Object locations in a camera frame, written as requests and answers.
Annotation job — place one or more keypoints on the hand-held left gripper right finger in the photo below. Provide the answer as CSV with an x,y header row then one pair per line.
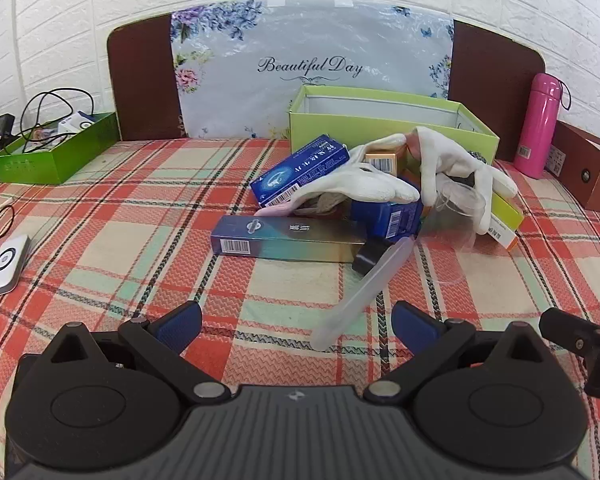
x,y
415,322

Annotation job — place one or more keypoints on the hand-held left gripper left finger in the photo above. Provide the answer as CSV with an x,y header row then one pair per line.
x,y
180,322

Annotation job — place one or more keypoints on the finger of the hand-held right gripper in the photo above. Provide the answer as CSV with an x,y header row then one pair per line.
x,y
565,327

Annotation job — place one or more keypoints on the dark blue box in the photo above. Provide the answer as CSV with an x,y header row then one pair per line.
x,y
390,220

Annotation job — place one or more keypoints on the long blue gold box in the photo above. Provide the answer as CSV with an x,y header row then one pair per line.
x,y
290,240

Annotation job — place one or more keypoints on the light green cardboard box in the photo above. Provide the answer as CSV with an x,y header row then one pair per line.
x,y
325,130

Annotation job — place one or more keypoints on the translucent toothbrush case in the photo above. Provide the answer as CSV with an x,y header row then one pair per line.
x,y
360,295

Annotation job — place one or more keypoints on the black tape roll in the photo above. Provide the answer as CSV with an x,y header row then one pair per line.
x,y
367,260

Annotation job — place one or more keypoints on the clear plastic cup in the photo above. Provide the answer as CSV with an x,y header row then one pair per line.
x,y
450,240

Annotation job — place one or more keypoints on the plaid bedsheet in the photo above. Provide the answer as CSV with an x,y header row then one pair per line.
x,y
130,240

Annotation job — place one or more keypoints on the white box with orange end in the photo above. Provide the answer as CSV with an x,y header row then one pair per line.
x,y
507,220

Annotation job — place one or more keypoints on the brown cardboard box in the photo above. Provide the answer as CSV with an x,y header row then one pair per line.
x,y
580,170

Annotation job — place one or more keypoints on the white cotton glove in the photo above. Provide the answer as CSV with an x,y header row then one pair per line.
x,y
360,185
445,155

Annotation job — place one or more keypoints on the small gold orange box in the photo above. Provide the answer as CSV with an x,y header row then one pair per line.
x,y
382,162

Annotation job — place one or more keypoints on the steel wool scourer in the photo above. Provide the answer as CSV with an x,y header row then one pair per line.
x,y
476,157

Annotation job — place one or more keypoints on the white pocket router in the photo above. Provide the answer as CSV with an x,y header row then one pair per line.
x,y
10,260

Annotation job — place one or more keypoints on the blue medicine box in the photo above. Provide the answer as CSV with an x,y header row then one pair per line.
x,y
300,170

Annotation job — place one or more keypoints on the pink thermos bottle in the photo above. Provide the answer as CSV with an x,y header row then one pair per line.
x,y
535,130

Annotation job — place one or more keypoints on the green cardboard tray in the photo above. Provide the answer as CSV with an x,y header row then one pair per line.
x,y
45,165

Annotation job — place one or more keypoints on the white and blue device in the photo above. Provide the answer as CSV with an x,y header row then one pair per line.
x,y
77,122

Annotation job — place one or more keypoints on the brown wooden headboard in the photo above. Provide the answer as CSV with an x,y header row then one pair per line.
x,y
140,85

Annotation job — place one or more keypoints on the black charger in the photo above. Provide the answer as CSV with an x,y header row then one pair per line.
x,y
2,127

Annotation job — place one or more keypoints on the floral plastic bag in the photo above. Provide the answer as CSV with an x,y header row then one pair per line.
x,y
305,35

